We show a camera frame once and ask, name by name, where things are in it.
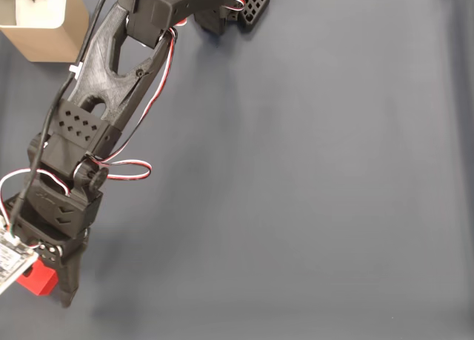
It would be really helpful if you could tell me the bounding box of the red white black servo wire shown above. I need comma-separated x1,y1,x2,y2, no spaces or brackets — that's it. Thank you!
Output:
221,0,247,21
90,27,178,181
0,167,72,227

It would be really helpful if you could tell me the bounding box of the black camera cable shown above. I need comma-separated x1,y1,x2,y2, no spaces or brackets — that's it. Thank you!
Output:
9,0,117,232

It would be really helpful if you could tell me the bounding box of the beige box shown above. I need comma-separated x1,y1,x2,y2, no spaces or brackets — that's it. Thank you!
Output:
0,0,90,64

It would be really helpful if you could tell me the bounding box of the white-mounted camera circuit board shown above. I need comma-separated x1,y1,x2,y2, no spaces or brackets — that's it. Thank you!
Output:
0,227,40,297

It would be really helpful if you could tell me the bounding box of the white padding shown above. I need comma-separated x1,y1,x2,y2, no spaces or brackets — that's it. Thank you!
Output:
0,0,67,27

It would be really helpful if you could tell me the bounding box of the red cube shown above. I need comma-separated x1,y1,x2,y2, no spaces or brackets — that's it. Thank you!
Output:
16,260,59,298

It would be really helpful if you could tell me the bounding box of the dark blue-grey mat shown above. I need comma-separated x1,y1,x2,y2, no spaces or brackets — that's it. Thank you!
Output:
0,0,474,340

